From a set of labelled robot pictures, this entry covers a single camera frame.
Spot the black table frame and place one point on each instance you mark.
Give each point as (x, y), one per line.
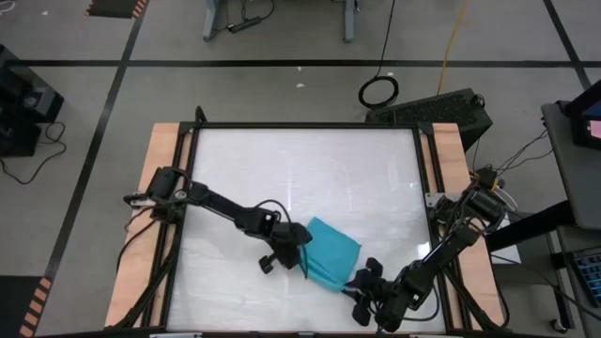
(305, 125)

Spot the black perforated computer case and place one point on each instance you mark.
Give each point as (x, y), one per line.
(432, 110)

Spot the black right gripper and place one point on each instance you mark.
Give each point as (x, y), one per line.
(368, 288)

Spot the black orange striped mat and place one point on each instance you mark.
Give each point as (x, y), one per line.
(16, 305)
(115, 7)

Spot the grey side table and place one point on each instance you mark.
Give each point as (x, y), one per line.
(573, 178)

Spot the black curved frame bracket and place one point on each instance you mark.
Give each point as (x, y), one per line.
(201, 115)

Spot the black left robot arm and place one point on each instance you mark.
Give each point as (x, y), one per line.
(225, 206)

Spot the black laptop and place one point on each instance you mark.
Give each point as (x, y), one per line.
(589, 127)

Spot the grey metal base plate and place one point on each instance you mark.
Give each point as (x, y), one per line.
(433, 199)

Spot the wooden side board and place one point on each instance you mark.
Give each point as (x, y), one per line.
(448, 155)
(141, 225)

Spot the grey stand leg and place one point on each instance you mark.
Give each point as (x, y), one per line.
(211, 19)
(349, 21)

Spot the blue lit keyboard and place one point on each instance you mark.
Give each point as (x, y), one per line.
(589, 277)

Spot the black support beam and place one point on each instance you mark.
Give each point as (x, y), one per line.
(530, 225)

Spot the black floor equipment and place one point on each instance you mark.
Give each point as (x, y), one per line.
(23, 103)

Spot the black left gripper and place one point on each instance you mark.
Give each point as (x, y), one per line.
(286, 246)

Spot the blue microfibre towel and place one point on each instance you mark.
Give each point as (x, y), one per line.
(328, 253)

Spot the white sheet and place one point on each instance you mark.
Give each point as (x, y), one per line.
(509, 251)

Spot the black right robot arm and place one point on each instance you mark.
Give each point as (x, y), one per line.
(446, 249)

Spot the caster wheel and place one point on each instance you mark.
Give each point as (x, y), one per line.
(559, 325)

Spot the black power strip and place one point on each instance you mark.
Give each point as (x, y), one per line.
(245, 24)

